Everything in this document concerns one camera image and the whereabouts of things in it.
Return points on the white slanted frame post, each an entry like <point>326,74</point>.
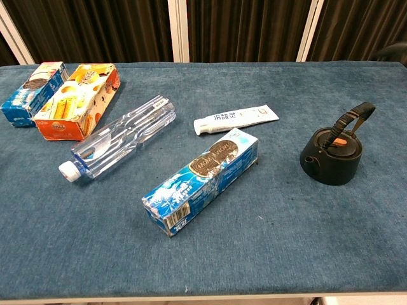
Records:
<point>16,38</point>
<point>310,31</point>

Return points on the white toothpaste tube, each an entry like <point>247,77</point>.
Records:
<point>235,119</point>

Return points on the short blue cookie box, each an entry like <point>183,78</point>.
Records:
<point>31,93</point>

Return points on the dark brown curtain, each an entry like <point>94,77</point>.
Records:
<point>356,25</point>
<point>248,28</point>
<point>95,28</point>

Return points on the white upright frame post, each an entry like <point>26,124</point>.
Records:
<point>178,28</point>

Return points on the black cast iron teapot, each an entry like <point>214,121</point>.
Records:
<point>334,165</point>

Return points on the long blue cookie box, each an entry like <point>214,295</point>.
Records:
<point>203,181</point>

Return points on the orange cake box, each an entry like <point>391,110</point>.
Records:
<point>76,101</point>

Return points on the blue velvet tablecloth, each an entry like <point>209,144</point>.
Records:
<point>254,238</point>

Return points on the clear plastic water bottle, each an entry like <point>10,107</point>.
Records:
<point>127,136</point>

